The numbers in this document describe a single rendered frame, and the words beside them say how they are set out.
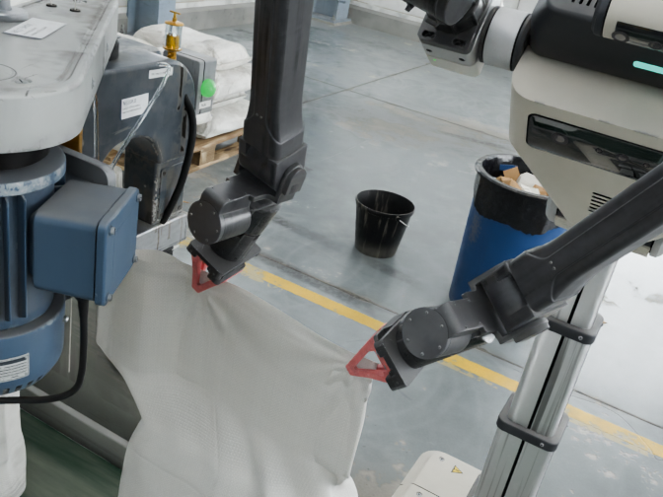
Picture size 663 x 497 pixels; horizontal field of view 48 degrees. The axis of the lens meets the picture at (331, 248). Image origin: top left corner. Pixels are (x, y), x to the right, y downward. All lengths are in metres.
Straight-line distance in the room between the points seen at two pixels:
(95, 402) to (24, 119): 1.31
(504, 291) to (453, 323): 0.08
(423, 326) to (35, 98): 0.44
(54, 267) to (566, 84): 0.77
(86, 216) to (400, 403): 2.10
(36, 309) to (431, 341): 0.41
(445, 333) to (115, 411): 1.22
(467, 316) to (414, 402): 1.94
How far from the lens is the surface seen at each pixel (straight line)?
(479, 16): 1.18
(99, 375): 1.87
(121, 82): 1.09
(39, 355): 0.84
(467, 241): 3.28
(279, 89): 0.86
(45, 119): 0.70
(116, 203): 0.75
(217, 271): 1.01
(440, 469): 2.11
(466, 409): 2.80
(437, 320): 0.80
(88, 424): 1.83
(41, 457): 1.82
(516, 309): 0.84
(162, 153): 1.20
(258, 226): 0.99
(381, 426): 2.60
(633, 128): 1.13
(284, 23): 0.81
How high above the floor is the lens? 1.62
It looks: 26 degrees down
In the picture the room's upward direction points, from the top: 11 degrees clockwise
